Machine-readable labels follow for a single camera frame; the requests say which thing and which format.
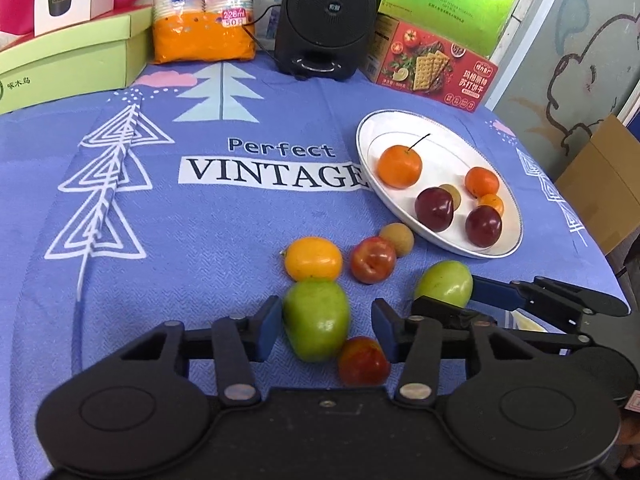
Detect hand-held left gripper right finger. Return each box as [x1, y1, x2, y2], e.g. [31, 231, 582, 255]
[371, 297, 537, 408]

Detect light green shoe box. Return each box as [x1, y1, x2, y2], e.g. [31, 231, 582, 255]
[0, 4, 156, 115]

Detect orange pack of paper cups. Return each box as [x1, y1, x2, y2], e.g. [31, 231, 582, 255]
[151, 0, 258, 65]

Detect flat tan cardboard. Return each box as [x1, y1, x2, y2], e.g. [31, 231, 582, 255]
[554, 114, 640, 256]

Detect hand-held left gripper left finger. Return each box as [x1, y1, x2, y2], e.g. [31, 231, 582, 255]
[117, 296, 284, 408]

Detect brown longan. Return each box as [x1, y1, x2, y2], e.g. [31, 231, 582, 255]
[438, 184, 462, 211]
[379, 223, 415, 257]

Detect dark red plum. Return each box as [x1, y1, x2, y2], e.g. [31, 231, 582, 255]
[465, 205, 503, 248]
[414, 187, 455, 233]

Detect white plate with blue rim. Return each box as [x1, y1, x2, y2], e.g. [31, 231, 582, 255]
[356, 110, 523, 260]

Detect green apple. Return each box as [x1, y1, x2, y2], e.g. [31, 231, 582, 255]
[282, 280, 351, 362]
[414, 260, 474, 308]

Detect red and yellow apple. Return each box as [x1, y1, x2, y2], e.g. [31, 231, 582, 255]
[349, 236, 398, 285]

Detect orange with black stem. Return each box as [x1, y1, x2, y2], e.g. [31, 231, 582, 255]
[377, 134, 432, 190]

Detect black speaker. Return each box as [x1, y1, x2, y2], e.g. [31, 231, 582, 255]
[274, 0, 390, 81]

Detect blue printed tablecloth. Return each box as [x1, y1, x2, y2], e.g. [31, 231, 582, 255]
[0, 57, 632, 461]

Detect red cracker box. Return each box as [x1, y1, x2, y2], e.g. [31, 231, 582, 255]
[361, 12, 500, 112]

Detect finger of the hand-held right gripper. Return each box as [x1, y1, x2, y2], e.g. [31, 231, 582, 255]
[411, 296, 596, 355]
[472, 275, 631, 317]

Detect large deep orange tangerine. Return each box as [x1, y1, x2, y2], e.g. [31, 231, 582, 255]
[464, 167, 500, 198]

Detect black speaker cable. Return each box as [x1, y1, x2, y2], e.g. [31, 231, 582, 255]
[242, 2, 307, 80]

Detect green gift box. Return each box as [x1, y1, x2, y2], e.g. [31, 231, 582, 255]
[376, 0, 526, 60]

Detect small red plum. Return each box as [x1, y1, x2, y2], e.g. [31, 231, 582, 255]
[338, 336, 392, 387]

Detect small yellow orange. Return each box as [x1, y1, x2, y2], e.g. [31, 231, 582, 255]
[281, 237, 344, 282]

